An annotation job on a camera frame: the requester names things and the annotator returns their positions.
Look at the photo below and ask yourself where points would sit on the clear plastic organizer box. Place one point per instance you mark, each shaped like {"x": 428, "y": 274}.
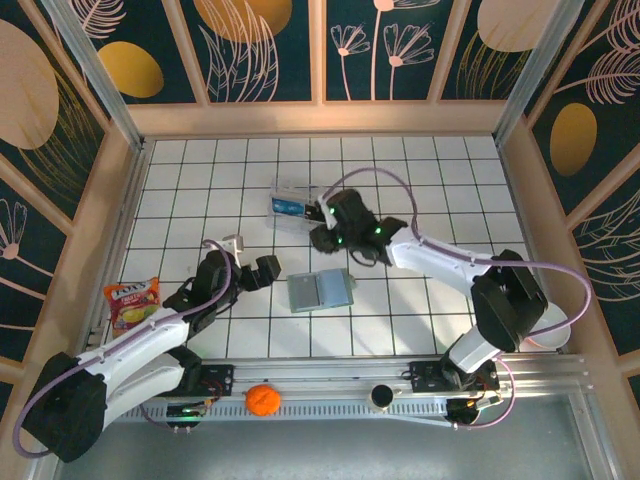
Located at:
{"x": 285, "y": 225}

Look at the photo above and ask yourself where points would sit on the green card holder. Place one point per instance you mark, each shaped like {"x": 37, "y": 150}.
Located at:
{"x": 335, "y": 290}

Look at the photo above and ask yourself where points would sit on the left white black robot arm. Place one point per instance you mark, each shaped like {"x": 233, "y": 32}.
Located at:
{"x": 140, "y": 360}

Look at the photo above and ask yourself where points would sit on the blue credit card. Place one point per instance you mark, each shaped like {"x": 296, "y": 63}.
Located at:
{"x": 287, "y": 206}

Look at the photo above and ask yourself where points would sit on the orange candy bag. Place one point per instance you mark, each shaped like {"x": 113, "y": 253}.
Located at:
{"x": 132, "y": 305}

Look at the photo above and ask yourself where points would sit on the orange ball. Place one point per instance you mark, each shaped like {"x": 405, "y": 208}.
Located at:
{"x": 262, "y": 400}

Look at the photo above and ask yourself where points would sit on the black connector board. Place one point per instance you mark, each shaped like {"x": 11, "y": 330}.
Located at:
{"x": 185, "y": 412}
{"x": 465, "y": 410}

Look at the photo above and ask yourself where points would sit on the white bowl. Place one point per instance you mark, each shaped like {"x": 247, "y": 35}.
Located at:
{"x": 552, "y": 332}

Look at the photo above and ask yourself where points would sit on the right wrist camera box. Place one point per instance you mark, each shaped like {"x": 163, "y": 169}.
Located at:
{"x": 327, "y": 215}

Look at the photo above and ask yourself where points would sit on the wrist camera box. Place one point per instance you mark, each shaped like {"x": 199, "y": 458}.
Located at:
{"x": 235, "y": 244}
{"x": 327, "y": 215}

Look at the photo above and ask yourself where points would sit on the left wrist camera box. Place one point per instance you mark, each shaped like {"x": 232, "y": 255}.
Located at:
{"x": 235, "y": 244}

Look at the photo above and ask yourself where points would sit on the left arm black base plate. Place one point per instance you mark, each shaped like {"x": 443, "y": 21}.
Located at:
{"x": 222, "y": 380}

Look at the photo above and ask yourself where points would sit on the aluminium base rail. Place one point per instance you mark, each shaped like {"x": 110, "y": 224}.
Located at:
{"x": 325, "y": 370}

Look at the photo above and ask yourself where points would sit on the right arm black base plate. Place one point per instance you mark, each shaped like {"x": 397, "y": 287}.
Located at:
{"x": 425, "y": 375}

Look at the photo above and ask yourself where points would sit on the aluminium frame post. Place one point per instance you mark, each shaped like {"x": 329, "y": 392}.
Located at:
{"x": 538, "y": 70}
{"x": 93, "y": 70}

